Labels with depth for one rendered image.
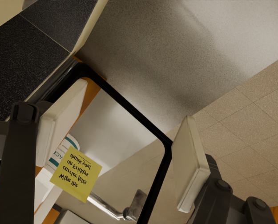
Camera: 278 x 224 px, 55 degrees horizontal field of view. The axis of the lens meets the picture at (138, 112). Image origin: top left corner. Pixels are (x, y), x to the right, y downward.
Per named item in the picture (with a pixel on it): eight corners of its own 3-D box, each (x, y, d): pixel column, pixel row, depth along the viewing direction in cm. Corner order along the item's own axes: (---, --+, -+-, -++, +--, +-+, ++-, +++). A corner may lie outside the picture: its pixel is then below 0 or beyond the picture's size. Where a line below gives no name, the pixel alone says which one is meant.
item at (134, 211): (141, 188, 53) (129, 215, 49) (148, 194, 53) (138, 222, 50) (134, 190, 54) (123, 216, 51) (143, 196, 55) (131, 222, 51)
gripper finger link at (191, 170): (198, 168, 14) (211, 172, 14) (185, 114, 20) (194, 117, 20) (175, 211, 15) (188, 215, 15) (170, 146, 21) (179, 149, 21)
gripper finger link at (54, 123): (43, 169, 14) (29, 165, 14) (78, 116, 21) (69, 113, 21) (54, 121, 13) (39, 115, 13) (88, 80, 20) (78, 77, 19)
